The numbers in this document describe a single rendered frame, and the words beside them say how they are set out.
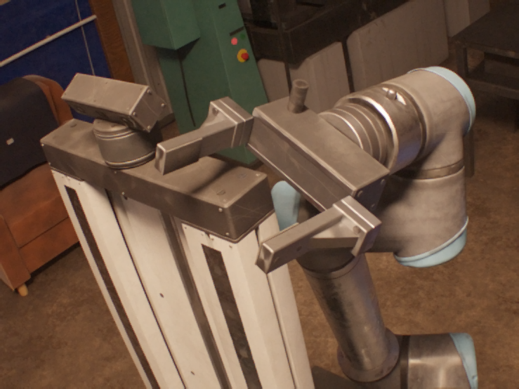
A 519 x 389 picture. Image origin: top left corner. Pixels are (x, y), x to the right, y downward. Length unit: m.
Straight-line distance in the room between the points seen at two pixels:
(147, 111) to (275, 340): 0.28
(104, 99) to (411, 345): 0.79
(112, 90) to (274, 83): 3.69
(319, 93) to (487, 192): 1.19
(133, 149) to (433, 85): 0.32
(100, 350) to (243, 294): 2.60
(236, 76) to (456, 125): 3.28
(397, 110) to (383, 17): 3.90
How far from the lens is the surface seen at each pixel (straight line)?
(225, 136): 0.64
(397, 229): 0.77
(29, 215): 3.65
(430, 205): 0.76
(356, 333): 1.07
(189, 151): 0.61
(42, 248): 3.78
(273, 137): 0.64
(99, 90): 0.73
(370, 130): 0.65
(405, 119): 0.68
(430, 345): 1.29
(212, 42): 3.91
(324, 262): 0.84
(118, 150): 0.73
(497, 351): 2.87
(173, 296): 0.94
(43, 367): 3.34
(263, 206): 0.67
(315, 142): 0.62
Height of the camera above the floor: 2.12
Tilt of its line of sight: 32 degrees down
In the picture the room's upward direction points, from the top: 14 degrees counter-clockwise
